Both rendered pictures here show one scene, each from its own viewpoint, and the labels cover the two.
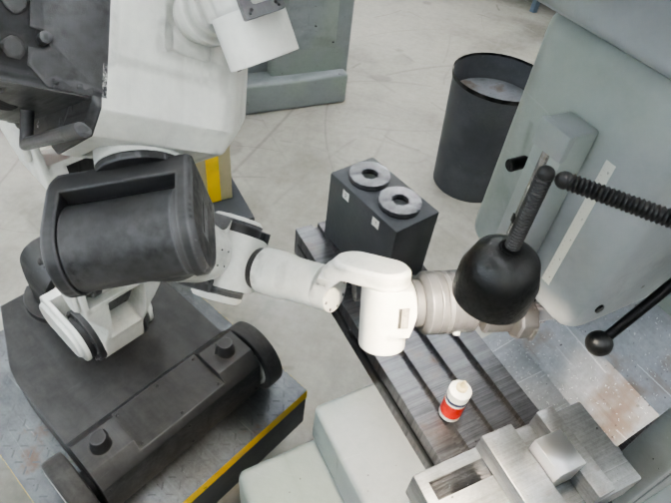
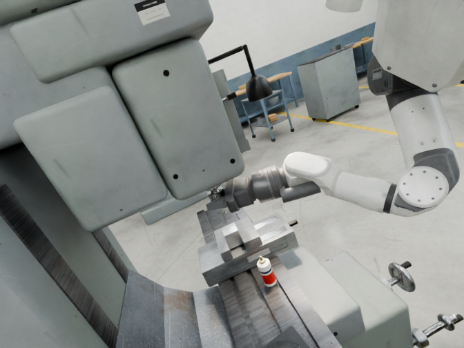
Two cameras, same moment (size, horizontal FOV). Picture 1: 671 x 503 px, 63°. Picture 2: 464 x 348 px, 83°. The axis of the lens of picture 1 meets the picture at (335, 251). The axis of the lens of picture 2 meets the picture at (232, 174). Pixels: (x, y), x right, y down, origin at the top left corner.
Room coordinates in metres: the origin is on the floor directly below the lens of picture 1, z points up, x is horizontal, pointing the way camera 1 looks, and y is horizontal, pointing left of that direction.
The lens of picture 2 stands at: (1.10, 0.03, 1.55)
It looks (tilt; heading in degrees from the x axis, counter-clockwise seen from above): 21 degrees down; 205
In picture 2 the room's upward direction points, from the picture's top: 21 degrees counter-clockwise
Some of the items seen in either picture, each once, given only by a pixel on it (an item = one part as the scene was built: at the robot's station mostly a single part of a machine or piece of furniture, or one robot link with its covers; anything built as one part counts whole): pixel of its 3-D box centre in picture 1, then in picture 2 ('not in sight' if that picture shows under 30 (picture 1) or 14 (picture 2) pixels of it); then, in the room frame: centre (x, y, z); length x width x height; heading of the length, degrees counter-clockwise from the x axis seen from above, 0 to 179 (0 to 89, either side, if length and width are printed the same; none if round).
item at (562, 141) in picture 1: (532, 206); (228, 113); (0.47, -0.21, 1.45); 0.04 x 0.04 x 0.21; 32
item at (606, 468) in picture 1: (526, 480); (244, 242); (0.39, -0.35, 0.96); 0.35 x 0.15 x 0.11; 120
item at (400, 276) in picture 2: not in sight; (393, 281); (0.27, 0.12, 0.60); 0.16 x 0.12 x 0.12; 122
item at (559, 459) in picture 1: (552, 459); (232, 235); (0.40, -0.38, 1.01); 0.06 x 0.05 x 0.06; 30
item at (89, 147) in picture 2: not in sight; (108, 152); (0.63, -0.47, 1.47); 0.24 x 0.19 x 0.26; 32
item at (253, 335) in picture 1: (252, 354); not in sight; (0.85, 0.19, 0.50); 0.20 x 0.05 x 0.20; 53
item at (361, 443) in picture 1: (456, 444); (267, 313); (0.53, -0.30, 0.76); 0.50 x 0.35 x 0.12; 122
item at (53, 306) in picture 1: (98, 309); not in sight; (0.80, 0.57, 0.68); 0.21 x 0.20 x 0.13; 53
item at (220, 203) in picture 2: not in sight; (217, 204); (0.56, -0.29, 1.24); 0.06 x 0.02 x 0.03; 104
